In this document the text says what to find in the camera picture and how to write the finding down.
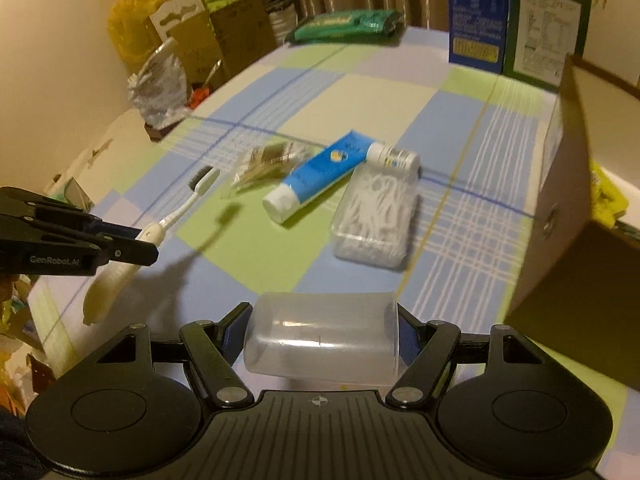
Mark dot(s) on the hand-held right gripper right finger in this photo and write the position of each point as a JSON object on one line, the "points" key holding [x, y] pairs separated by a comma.
{"points": [[406, 330]]}

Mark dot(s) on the small white bottle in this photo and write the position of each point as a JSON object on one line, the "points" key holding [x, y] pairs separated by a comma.
{"points": [[392, 156]]}

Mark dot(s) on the green packet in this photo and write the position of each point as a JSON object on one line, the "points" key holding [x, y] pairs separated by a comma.
{"points": [[345, 25]]}

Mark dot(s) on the dark wooden base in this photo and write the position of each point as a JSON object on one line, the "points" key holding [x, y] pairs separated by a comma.
{"points": [[160, 130]]}

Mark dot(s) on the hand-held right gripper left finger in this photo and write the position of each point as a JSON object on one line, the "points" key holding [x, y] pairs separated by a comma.
{"points": [[234, 332]]}

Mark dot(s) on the cotton swab bag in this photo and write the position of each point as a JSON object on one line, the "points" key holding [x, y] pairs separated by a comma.
{"points": [[270, 162]]}

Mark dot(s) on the white toothbrush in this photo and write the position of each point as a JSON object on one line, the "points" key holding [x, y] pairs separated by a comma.
{"points": [[170, 217]]}

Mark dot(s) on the plain brown cardboard box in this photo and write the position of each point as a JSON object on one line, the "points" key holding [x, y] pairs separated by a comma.
{"points": [[240, 30]]}

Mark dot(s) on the checked tablecloth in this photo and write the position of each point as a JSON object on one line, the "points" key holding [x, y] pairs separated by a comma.
{"points": [[450, 110]]}

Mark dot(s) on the small orange item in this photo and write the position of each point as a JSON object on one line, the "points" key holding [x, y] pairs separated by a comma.
{"points": [[200, 96]]}

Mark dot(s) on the blue toothpaste tube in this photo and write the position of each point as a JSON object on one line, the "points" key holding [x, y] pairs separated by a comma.
{"points": [[320, 172]]}

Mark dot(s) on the yellow plastic bag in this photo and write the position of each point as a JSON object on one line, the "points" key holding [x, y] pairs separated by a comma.
{"points": [[135, 15]]}

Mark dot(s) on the cardboard box with white cut-out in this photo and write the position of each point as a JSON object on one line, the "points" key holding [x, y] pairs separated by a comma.
{"points": [[192, 47]]}

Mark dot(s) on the blue carton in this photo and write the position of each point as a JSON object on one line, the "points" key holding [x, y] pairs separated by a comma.
{"points": [[475, 20]]}

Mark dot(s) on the clear plastic cup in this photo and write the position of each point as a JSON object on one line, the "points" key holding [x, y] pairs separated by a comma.
{"points": [[320, 335]]}

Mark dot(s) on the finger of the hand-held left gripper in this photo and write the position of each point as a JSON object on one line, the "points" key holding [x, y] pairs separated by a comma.
{"points": [[112, 230], [135, 252]]}

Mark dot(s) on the clear floss pick box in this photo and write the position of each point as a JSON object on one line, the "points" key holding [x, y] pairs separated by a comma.
{"points": [[375, 215]]}

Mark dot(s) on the silver foil bag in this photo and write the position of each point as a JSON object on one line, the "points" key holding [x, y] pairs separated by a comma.
{"points": [[160, 85]]}

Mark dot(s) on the green carton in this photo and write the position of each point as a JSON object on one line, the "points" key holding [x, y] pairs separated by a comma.
{"points": [[545, 35]]}

